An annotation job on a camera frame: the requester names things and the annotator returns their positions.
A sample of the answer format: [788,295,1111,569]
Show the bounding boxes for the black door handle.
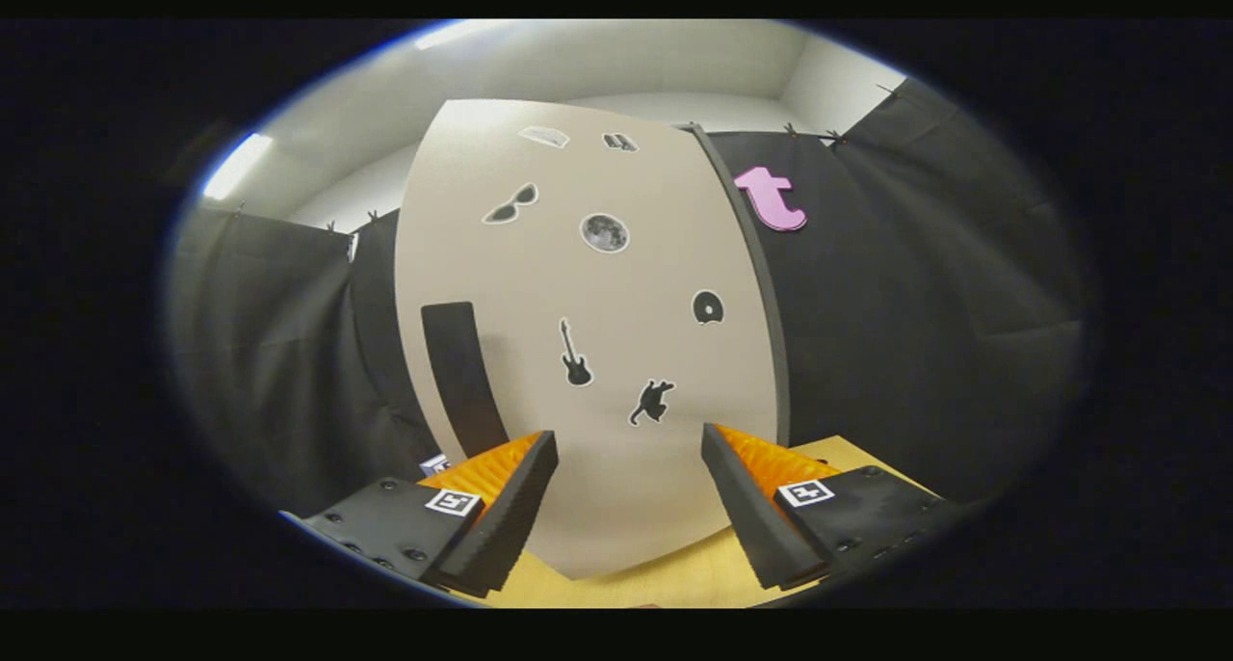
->
[421,301,511,460]

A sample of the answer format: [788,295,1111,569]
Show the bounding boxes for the grey cabinet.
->
[686,122,794,450]

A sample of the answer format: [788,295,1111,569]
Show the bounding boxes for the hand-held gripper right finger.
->
[700,423,974,592]

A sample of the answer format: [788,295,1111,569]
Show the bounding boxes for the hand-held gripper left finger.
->
[281,430,562,599]

